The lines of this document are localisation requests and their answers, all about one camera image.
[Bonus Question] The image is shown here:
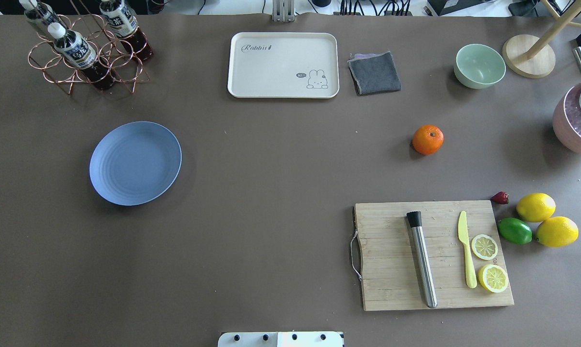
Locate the orange mandarin fruit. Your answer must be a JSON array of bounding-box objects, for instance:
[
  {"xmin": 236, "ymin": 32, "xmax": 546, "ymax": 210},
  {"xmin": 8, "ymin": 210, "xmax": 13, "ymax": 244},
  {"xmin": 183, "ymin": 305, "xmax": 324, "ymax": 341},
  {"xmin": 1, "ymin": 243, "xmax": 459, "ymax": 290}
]
[{"xmin": 411, "ymin": 124, "xmax": 444, "ymax": 155}]

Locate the blue round plate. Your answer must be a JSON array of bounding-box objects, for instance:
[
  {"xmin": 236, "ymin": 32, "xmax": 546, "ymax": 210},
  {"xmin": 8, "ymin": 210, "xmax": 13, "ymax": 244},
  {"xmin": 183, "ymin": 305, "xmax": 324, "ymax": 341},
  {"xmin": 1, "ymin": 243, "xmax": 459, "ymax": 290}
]
[{"xmin": 89, "ymin": 121, "xmax": 182, "ymax": 206}]

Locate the cream rabbit tray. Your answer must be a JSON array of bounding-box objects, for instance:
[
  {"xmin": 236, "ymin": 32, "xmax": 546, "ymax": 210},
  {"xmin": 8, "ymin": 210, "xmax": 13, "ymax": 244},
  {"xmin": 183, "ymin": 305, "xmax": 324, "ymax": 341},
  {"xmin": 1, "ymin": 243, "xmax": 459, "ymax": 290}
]
[{"xmin": 227, "ymin": 32, "xmax": 340, "ymax": 98}]

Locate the grey folded cloth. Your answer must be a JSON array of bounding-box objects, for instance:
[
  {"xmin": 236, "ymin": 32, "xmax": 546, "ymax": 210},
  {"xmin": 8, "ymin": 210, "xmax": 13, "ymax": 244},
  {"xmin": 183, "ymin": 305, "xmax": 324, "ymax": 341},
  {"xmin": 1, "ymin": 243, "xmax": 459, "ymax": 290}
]
[{"xmin": 347, "ymin": 51, "xmax": 401, "ymax": 96}]

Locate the steel muddler black tip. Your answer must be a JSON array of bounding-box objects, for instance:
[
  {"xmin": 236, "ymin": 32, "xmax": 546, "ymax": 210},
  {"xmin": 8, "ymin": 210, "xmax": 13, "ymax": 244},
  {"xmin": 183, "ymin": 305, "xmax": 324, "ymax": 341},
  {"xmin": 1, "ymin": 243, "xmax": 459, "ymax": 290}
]
[{"xmin": 406, "ymin": 211, "xmax": 438, "ymax": 309}]

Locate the lemon slice upper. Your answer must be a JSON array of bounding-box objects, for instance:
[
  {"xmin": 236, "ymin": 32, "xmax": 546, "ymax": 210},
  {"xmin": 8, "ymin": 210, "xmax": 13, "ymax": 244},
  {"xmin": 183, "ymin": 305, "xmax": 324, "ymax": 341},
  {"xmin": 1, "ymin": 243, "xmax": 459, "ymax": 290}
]
[{"xmin": 470, "ymin": 234, "xmax": 499, "ymax": 261}]

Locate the lemon slice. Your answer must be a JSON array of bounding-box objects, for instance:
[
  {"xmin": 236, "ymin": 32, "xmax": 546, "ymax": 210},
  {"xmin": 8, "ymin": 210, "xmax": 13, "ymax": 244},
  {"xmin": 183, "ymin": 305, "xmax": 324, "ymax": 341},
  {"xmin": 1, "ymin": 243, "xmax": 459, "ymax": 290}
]
[
  {"xmin": 477, "ymin": 264, "xmax": 509, "ymax": 294},
  {"xmin": 470, "ymin": 234, "xmax": 499, "ymax": 261}
]

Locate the yellow plastic knife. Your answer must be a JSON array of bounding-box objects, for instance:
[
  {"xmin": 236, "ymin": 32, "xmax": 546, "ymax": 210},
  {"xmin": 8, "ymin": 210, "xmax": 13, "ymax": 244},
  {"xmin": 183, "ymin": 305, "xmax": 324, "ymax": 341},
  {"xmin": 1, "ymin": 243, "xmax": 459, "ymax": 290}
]
[{"xmin": 457, "ymin": 211, "xmax": 477, "ymax": 288}]

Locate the red strawberry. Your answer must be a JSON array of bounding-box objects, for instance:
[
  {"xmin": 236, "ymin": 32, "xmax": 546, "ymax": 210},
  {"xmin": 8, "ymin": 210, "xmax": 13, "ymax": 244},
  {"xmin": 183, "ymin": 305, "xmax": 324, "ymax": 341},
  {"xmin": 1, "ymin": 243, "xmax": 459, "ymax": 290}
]
[{"xmin": 489, "ymin": 191, "xmax": 509, "ymax": 205}]

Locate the green bowl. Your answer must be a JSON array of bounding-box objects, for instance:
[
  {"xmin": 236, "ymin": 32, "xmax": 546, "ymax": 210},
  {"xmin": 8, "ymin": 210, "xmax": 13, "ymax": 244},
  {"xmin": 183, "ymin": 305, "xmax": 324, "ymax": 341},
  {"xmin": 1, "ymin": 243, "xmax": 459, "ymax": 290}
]
[{"xmin": 454, "ymin": 44, "xmax": 506, "ymax": 89}]

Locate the tea bottle right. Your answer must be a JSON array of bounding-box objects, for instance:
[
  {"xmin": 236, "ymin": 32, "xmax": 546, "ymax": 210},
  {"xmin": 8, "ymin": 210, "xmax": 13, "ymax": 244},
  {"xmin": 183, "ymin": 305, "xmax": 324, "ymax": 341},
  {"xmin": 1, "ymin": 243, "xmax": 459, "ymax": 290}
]
[{"xmin": 99, "ymin": 0, "xmax": 154, "ymax": 61}]

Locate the tea bottle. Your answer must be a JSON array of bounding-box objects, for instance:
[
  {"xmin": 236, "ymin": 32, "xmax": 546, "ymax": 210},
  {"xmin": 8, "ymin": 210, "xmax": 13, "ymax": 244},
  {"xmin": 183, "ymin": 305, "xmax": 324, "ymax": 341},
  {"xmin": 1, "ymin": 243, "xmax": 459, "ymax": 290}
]
[
  {"xmin": 47, "ymin": 22, "xmax": 115, "ymax": 90},
  {"xmin": 99, "ymin": 0, "xmax": 154, "ymax": 61},
  {"xmin": 19, "ymin": 0, "xmax": 67, "ymax": 38}
]

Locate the lemon slice lower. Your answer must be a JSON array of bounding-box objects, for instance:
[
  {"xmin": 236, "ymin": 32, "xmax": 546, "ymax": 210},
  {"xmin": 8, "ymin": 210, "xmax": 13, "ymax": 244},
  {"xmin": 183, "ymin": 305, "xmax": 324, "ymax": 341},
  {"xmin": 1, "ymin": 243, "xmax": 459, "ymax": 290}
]
[{"xmin": 477, "ymin": 264, "xmax": 509, "ymax": 294}]

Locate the green lime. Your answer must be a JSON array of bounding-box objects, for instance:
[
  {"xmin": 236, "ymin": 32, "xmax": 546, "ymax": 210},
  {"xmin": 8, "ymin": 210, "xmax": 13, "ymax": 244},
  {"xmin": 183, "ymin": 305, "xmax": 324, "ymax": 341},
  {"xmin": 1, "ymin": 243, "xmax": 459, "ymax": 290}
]
[{"xmin": 497, "ymin": 217, "xmax": 533, "ymax": 244}]

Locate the tea bottle middle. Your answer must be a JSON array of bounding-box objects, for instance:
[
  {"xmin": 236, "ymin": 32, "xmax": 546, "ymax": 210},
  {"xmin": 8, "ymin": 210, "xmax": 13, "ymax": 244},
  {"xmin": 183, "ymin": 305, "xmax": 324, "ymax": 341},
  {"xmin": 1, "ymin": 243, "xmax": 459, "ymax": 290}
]
[{"xmin": 47, "ymin": 22, "xmax": 115, "ymax": 90}]

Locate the yellow lemon far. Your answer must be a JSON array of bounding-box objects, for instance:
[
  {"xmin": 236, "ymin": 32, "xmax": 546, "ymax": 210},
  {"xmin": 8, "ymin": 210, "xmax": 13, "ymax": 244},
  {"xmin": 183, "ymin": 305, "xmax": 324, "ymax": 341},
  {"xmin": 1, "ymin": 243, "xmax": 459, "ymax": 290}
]
[{"xmin": 516, "ymin": 193, "xmax": 556, "ymax": 222}]

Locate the yellow lemon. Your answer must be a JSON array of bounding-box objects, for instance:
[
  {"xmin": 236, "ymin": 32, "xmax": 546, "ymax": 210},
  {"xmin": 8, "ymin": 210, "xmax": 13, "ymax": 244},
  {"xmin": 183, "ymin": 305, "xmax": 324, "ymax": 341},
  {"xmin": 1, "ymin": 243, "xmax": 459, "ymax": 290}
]
[
  {"xmin": 535, "ymin": 216, "xmax": 579, "ymax": 247},
  {"xmin": 516, "ymin": 193, "xmax": 556, "ymax": 222}
]

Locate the wooden glass stand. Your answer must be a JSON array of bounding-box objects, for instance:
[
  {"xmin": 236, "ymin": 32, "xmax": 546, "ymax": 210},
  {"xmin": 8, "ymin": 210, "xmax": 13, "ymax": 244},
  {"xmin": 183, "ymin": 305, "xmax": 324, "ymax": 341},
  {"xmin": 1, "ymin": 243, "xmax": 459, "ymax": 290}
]
[{"xmin": 502, "ymin": 0, "xmax": 581, "ymax": 79}]

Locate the yellow lemon near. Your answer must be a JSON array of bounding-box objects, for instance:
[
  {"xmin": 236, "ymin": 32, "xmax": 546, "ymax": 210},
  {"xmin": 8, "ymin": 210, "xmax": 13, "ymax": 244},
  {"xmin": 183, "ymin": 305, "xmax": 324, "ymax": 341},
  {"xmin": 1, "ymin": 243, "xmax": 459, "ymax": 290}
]
[{"xmin": 535, "ymin": 216, "xmax": 579, "ymax": 247}]

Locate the tea bottle left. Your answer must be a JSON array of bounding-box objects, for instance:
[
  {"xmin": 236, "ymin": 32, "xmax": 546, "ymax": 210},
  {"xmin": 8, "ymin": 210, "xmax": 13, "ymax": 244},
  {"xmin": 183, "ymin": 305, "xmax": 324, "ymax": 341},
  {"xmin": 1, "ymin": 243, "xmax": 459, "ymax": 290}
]
[{"xmin": 19, "ymin": 0, "xmax": 67, "ymax": 38}]

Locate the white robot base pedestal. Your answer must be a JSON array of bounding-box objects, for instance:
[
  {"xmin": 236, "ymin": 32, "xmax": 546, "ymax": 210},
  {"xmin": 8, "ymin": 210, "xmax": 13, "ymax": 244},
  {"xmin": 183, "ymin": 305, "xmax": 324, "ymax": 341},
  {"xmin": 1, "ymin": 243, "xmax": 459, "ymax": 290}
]
[{"xmin": 217, "ymin": 331, "xmax": 345, "ymax": 347}]

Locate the copper wire bottle rack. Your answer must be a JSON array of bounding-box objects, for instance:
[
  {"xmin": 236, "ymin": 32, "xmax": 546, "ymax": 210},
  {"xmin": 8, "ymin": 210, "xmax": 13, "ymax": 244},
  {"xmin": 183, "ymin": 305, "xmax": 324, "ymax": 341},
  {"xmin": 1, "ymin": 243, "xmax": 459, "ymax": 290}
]
[{"xmin": 27, "ymin": 2, "xmax": 149, "ymax": 94}]

